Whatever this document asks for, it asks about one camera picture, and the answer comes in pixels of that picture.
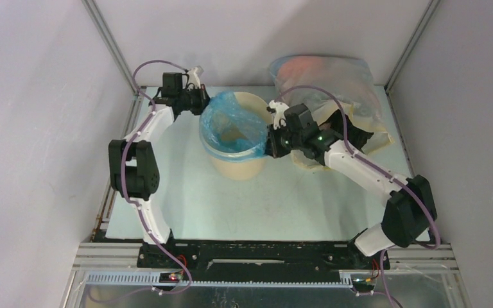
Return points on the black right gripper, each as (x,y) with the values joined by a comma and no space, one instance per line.
(275,142)

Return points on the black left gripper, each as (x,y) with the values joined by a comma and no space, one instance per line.
(204,97)

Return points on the cream plastic trash bin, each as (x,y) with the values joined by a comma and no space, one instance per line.
(240,144)

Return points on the blue plastic trash bag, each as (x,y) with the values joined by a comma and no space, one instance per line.
(233,125)

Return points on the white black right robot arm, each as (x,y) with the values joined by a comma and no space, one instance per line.
(409,204)

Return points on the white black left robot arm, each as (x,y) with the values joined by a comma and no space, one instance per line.
(133,168)

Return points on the large translucent storage bag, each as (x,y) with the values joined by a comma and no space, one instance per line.
(338,91)

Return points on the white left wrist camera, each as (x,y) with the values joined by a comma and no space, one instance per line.
(193,77)

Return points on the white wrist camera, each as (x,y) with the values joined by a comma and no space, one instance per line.
(193,77)
(277,110)

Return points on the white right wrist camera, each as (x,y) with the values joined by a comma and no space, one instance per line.
(277,110)

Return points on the aluminium corner frame rail left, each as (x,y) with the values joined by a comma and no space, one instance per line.
(110,42)

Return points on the aluminium corner frame rail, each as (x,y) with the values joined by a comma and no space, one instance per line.
(412,42)
(110,42)

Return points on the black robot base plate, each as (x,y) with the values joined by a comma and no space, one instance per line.
(258,259)

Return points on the grey slotted cable duct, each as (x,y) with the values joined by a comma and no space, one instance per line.
(160,279)

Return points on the aluminium corner frame rail right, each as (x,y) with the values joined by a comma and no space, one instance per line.
(412,42)

